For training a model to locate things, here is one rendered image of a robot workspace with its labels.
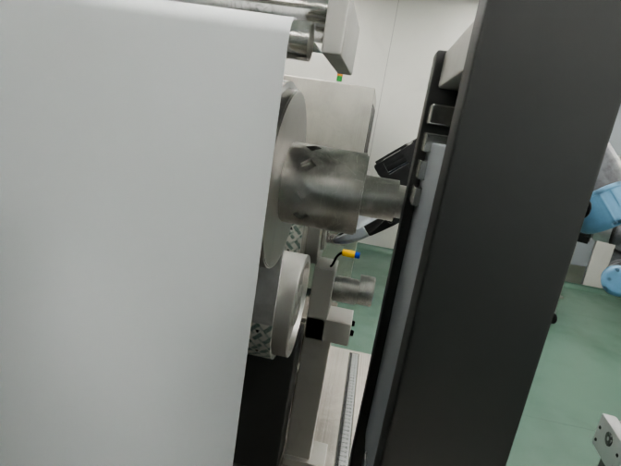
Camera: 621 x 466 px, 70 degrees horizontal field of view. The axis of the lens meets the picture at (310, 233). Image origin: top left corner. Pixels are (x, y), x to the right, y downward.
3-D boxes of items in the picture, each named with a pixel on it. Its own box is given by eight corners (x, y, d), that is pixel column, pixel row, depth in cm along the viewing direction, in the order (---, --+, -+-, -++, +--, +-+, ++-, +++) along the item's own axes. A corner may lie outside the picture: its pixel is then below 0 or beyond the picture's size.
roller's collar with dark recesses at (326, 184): (352, 244, 32) (369, 156, 31) (273, 229, 33) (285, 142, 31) (357, 226, 38) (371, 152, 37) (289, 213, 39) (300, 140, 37)
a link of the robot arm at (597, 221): (638, 201, 57) (593, 128, 58) (659, 211, 48) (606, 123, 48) (574, 228, 61) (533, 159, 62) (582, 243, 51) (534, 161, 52)
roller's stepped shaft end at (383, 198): (438, 233, 33) (447, 190, 32) (358, 218, 33) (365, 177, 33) (432, 224, 36) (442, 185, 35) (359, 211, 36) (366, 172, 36)
